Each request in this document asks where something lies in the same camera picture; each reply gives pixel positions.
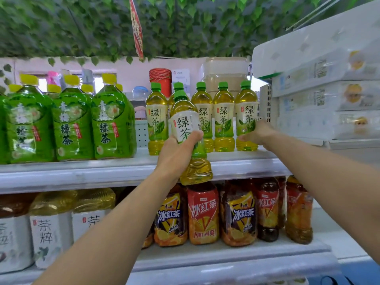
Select person's right forearm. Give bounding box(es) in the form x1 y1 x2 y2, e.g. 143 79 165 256
263 132 380 264

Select row of large green bottles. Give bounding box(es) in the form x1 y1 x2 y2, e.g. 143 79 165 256
0 73 137 165

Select iced tea bottle blue yellow label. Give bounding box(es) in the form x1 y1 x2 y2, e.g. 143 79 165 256
220 180 257 247
154 184 189 247
142 227 155 250

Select beige stacked containers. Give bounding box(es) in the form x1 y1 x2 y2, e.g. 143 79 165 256
200 57 252 100

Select blue lidded clear container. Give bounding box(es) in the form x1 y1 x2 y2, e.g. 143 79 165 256
132 86 149 101

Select green tea bottle white label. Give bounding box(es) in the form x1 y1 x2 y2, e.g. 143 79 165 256
170 90 214 186
213 82 236 152
235 80 259 152
168 82 186 108
145 82 169 156
191 82 214 153

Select person's right hand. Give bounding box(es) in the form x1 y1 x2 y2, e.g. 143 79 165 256
238 120 278 152

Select green artificial leaf canopy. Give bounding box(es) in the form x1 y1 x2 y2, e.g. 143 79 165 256
0 0 380 86

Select pink plastic item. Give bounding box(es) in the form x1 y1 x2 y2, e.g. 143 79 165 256
46 71 62 85

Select iced tea bottle red label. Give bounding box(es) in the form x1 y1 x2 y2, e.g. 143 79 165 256
187 182 220 245
256 177 280 242
286 176 314 245

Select white wrapped tissue pack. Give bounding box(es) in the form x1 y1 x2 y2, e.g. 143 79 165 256
277 81 380 117
271 38 380 98
251 0 380 79
275 110 380 142

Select person's left forearm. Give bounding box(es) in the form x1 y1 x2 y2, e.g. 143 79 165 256
33 169 179 285

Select person's left hand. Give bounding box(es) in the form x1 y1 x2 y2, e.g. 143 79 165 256
156 130 205 181

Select red stacked cups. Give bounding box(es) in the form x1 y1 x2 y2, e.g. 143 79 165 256
149 68 172 98

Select large dark tea bottle white label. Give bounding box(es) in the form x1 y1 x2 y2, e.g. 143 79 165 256
0 193 35 274

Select white paper notice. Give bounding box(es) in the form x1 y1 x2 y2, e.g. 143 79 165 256
172 68 190 86

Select large yellow tea bottle white label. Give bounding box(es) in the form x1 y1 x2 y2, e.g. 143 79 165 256
29 191 75 269
71 188 116 241

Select red hanging sign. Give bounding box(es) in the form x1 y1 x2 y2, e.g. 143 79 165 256
128 0 144 61

